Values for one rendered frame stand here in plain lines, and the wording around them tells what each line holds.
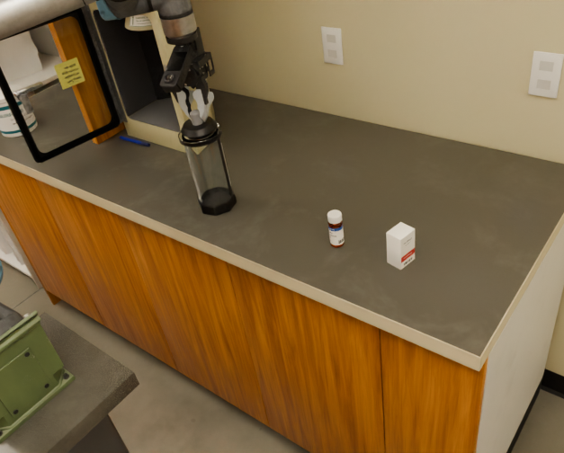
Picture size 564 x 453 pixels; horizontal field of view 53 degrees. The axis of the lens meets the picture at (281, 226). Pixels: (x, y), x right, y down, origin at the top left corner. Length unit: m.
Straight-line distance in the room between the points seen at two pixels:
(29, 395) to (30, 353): 0.09
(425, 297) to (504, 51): 0.70
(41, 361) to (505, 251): 0.98
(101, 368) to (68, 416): 0.11
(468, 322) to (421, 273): 0.16
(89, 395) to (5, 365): 0.17
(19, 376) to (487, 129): 1.31
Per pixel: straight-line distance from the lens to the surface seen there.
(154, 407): 2.35
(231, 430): 2.21
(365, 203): 1.48
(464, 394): 1.29
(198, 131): 1.41
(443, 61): 1.69
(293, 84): 2.01
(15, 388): 1.18
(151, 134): 1.93
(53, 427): 1.19
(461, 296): 1.24
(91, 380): 1.23
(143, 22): 1.76
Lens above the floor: 1.81
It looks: 37 degrees down
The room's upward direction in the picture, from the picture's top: 10 degrees counter-clockwise
